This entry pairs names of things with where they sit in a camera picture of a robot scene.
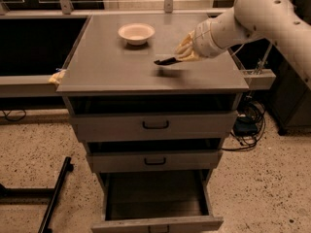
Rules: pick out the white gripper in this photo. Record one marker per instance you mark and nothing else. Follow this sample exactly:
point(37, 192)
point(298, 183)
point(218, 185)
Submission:
point(203, 36)

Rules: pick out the black rxbar chocolate bar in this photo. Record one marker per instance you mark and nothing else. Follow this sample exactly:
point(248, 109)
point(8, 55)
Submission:
point(167, 61)

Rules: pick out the top grey drawer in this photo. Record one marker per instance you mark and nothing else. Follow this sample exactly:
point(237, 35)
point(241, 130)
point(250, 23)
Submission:
point(145, 127)

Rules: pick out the grey drawer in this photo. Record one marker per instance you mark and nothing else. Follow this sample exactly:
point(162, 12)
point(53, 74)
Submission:
point(145, 127)
point(113, 162)
point(157, 202)

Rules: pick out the grey drawer cabinet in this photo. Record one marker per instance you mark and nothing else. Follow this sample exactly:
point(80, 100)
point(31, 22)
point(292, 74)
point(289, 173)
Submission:
point(106, 75)

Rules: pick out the middle grey drawer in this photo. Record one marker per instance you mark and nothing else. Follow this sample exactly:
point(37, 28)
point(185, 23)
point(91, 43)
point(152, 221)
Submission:
point(113, 162)

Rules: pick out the bottom grey drawer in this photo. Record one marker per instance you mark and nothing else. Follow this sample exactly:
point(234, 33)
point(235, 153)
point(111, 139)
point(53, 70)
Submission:
point(157, 202)

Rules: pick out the white bowl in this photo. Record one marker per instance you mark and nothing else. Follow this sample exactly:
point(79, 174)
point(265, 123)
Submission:
point(136, 34)

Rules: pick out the thin metal rod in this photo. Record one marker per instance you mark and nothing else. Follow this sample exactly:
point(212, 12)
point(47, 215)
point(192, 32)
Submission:
point(262, 62)

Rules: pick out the dark grey cabinet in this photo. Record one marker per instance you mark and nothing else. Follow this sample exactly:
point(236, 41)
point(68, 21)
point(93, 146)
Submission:
point(289, 98)

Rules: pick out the yellow tape wad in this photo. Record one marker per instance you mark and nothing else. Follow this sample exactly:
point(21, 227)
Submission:
point(57, 77)

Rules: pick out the black metal stand base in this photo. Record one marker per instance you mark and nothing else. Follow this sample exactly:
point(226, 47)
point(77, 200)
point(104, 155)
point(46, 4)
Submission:
point(48, 196)

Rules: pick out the grey metal rail frame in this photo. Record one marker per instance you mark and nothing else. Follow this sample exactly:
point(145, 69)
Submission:
point(36, 35)

